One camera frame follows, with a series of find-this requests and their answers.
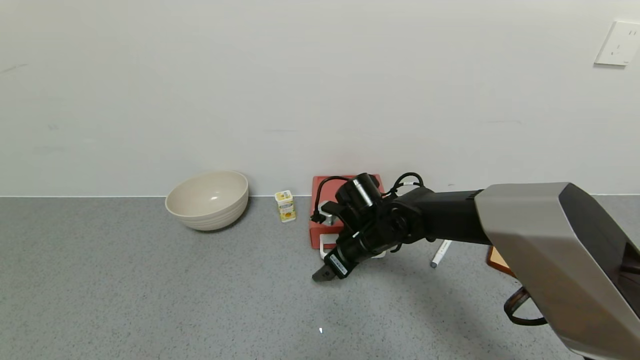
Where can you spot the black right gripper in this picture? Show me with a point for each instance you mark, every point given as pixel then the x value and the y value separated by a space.
pixel 337 264

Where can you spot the brown toast slice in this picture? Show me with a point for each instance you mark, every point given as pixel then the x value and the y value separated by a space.
pixel 497 260

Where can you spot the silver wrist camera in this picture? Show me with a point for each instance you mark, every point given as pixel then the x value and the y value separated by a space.
pixel 330 215

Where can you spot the white wall outlet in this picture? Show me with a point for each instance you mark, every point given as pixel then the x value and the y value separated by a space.
pixel 618 44

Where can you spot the beige ribbed bowl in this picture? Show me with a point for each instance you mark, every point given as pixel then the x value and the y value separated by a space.
pixel 206 201

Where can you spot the small yellow juice carton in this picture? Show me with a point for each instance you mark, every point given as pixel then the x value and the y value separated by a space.
pixel 286 207

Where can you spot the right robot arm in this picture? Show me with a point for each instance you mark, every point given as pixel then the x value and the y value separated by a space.
pixel 525 225

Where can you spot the white marker pen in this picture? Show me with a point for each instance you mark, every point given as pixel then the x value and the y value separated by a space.
pixel 440 254

